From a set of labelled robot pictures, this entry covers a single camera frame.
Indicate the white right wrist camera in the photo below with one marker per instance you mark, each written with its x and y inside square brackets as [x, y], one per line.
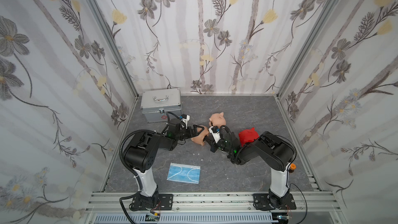
[215, 132]

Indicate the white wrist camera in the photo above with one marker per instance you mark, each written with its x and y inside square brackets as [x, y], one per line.
[215, 132]
[185, 118]

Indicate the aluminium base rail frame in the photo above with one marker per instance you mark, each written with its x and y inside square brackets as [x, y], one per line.
[312, 207]

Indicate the tan piggy bank front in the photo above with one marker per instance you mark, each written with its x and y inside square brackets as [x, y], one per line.
[200, 138]

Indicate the small green circuit board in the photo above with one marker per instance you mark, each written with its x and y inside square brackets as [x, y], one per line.
[152, 217]

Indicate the red piggy bank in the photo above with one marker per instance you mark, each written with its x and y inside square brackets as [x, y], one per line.
[248, 136]

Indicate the silver metal first aid case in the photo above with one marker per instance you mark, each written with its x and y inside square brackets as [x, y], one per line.
[156, 103]

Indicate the blue surgical face mask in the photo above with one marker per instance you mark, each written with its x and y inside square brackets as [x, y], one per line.
[184, 173]

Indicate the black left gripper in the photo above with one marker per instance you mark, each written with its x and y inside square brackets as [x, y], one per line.
[189, 131]

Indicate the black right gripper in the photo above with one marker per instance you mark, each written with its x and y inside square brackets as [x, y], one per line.
[212, 140]

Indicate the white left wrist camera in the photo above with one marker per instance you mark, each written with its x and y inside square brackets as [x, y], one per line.
[185, 118]

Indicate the pink piggy bank rear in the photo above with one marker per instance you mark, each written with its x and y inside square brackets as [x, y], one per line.
[217, 119]

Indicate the small brown orange-capped bottle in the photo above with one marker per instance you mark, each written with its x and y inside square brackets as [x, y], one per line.
[292, 168]

